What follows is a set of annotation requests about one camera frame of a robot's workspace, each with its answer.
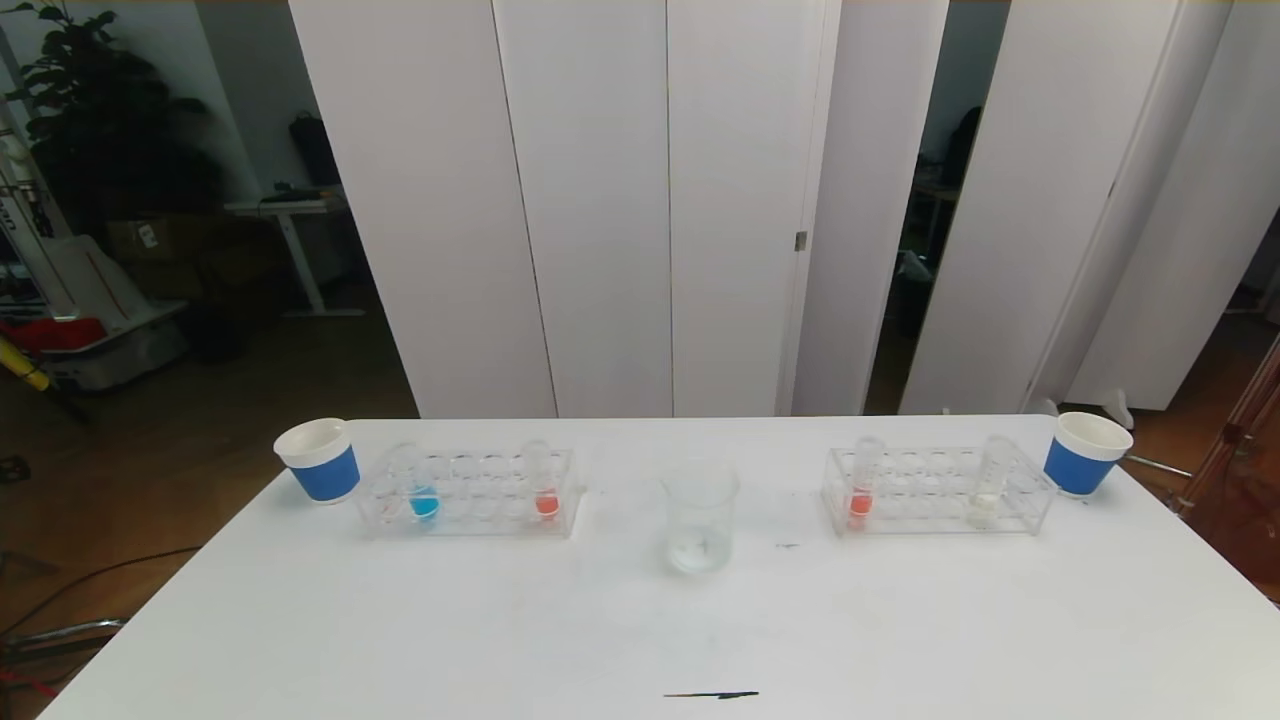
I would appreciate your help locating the test tube with blue pigment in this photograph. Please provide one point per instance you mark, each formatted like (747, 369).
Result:
(423, 507)

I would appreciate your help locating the test tube with red pigment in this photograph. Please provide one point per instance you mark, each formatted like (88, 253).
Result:
(546, 505)
(860, 508)

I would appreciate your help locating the clear glass beaker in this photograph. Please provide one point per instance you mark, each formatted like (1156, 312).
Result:
(700, 540)

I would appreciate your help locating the clear acrylic test tube rack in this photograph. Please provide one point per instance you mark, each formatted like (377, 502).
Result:
(480, 500)
(920, 500)

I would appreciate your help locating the test tube with white pigment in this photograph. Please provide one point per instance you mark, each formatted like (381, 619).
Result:
(985, 510)

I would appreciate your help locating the blue white paper cup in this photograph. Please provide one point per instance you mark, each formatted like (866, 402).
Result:
(1080, 468)
(325, 475)

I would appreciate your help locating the white desk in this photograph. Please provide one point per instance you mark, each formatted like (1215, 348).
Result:
(290, 207)

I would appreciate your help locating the black bag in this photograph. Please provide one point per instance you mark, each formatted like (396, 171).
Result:
(315, 150)

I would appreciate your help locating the white partition foot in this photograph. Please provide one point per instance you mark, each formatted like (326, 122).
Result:
(1118, 408)
(1050, 406)

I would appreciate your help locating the cardboard box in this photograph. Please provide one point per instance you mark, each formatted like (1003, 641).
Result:
(175, 260)

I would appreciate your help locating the white machine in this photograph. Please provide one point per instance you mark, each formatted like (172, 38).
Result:
(90, 280)

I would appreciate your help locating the red object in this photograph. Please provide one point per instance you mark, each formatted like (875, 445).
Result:
(50, 335)

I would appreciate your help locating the dark green potted plant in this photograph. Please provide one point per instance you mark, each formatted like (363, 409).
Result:
(100, 120)

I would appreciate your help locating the yellow object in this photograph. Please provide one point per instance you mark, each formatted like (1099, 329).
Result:
(25, 370)

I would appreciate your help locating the brown wooden cabinet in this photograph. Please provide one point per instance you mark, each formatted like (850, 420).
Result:
(1250, 450)

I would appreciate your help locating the metal chair leg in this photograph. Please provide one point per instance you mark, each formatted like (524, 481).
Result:
(80, 628)

